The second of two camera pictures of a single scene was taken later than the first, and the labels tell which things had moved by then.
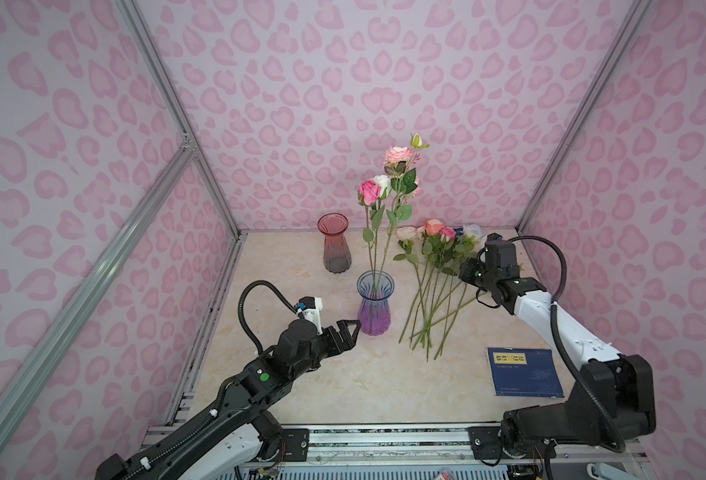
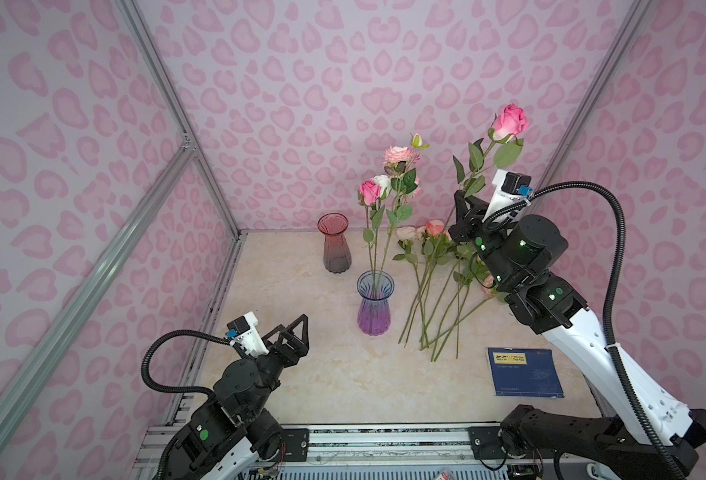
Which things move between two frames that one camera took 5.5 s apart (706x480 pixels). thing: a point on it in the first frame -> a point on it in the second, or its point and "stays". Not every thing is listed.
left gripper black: x=348 y=339 -> x=298 y=349
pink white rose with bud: x=400 y=164 stays
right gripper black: x=465 y=274 -> x=462 y=230
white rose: x=385 y=187 stays
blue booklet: x=524 y=372 stays
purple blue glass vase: x=374 y=312 stays
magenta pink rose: x=366 y=191 stays
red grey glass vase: x=337 y=257 stays
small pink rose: x=446 y=234 -> x=486 y=289
